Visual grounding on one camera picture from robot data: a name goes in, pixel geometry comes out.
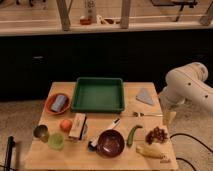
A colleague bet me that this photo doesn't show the red white background bottle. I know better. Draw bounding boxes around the red white background bottle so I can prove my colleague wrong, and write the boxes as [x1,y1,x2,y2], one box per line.
[80,0,97,25]

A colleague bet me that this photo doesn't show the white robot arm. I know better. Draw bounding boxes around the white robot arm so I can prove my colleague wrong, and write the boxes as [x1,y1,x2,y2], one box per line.
[158,62,213,125]

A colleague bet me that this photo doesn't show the black floor cable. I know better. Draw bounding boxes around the black floor cable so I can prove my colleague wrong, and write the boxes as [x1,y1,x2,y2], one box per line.
[169,132,213,171]

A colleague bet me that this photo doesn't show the bunch of red grapes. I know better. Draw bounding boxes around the bunch of red grapes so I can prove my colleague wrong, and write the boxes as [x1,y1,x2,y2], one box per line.
[145,127,168,145]

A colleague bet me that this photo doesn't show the green pepper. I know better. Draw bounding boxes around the green pepper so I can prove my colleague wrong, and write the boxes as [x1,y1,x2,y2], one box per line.
[126,125,143,148]

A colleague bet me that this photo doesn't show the metal cup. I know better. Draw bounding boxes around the metal cup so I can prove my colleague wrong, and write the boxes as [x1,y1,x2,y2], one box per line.
[33,125,49,143]

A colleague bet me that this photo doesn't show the grey folded cloth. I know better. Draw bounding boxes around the grey folded cloth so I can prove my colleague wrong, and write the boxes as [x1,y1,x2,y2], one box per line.
[136,88,154,106]

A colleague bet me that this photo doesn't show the orange bowl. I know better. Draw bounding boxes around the orange bowl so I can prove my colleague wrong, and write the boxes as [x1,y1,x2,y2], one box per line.
[44,93,71,115]

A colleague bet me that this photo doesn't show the black stand at left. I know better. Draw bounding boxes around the black stand at left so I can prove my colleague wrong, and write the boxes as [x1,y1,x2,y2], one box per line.
[3,136,15,171]

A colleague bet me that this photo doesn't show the wooden block brush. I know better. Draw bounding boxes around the wooden block brush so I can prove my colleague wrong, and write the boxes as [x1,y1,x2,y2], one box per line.
[68,113,87,140]

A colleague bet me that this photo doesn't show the yellow corn cob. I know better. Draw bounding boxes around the yellow corn cob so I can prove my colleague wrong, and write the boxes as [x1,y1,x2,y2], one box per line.
[136,146,165,159]

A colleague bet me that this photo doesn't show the orange fruit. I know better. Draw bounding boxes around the orange fruit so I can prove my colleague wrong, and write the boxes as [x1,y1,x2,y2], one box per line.
[60,119,72,132]

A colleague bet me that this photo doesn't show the green plastic cup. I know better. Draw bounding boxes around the green plastic cup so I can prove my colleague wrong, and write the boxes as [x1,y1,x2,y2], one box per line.
[48,133,64,150]

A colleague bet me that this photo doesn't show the dark red bowl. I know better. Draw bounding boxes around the dark red bowl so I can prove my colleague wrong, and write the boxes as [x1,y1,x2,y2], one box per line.
[97,129,125,158]

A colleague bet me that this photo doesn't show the metal fork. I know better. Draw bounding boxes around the metal fork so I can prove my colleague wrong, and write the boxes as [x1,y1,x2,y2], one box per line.
[133,112,163,117]

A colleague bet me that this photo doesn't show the grey cylindrical can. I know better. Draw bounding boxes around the grey cylindrical can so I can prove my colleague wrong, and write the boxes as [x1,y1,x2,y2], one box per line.
[51,94,67,112]

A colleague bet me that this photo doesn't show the green plastic tray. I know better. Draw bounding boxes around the green plastic tray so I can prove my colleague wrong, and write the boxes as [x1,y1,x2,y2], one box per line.
[71,77,125,113]

